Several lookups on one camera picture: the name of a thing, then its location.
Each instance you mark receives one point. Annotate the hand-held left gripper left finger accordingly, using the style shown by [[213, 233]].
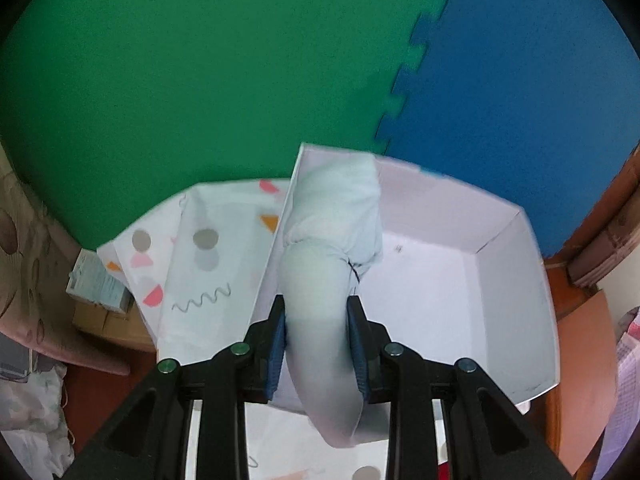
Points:
[[276, 355]]

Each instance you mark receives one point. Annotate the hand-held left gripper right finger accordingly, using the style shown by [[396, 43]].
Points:
[[358, 355]]

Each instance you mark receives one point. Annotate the light blue underwear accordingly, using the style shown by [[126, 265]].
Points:
[[325, 260]]

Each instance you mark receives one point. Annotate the white cardboard box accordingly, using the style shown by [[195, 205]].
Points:
[[450, 310]]

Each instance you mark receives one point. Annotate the white patterned cloth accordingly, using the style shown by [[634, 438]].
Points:
[[225, 260]]

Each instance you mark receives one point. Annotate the brown cardboard box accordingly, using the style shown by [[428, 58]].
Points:
[[110, 327]]

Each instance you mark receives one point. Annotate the small teal box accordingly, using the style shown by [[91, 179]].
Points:
[[95, 280]]

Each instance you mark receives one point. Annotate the white plastic bag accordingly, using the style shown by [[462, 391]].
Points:
[[30, 410]]

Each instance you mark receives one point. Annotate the pink checked cloth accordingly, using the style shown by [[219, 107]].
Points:
[[625, 385]]

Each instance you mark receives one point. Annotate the pink floral cloth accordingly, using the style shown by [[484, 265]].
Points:
[[25, 260]]

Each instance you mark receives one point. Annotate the green foam mat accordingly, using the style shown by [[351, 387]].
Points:
[[200, 60]]

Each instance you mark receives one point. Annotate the blue foam mat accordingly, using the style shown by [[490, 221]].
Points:
[[525, 85]]

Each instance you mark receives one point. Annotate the brown wooden frame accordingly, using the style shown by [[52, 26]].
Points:
[[600, 200]]

